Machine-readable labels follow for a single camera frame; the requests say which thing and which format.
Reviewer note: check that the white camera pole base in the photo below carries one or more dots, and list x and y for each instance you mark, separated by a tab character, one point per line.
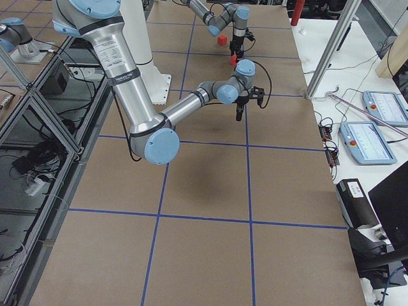
137	38

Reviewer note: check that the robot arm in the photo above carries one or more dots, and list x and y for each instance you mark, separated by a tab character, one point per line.
115	29
235	14

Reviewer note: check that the teach pendant far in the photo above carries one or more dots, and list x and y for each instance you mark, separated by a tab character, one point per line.
386	106

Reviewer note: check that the black monitor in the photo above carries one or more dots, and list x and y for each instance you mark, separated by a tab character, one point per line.
389	200

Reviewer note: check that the red block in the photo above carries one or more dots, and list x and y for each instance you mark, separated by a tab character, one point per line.
222	40
233	59

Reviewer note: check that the teach pendant near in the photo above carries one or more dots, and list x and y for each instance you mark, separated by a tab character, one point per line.
366	144

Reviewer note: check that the brown paper table cover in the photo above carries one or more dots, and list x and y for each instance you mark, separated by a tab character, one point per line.
246	214

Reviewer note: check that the red fire extinguisher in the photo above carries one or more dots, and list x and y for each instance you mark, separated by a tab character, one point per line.
297	12

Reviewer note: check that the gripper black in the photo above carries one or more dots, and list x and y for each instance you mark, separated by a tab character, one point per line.
236	43
242	101

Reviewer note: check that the black power adapter box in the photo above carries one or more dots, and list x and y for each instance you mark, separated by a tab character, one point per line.
355	206

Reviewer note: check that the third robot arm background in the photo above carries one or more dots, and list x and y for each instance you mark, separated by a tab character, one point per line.
18	42

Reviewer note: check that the teach pendant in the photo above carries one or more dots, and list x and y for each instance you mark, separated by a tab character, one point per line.
366	144
386	106

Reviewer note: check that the aluminium frame post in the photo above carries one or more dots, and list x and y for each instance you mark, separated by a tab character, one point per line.
334	41

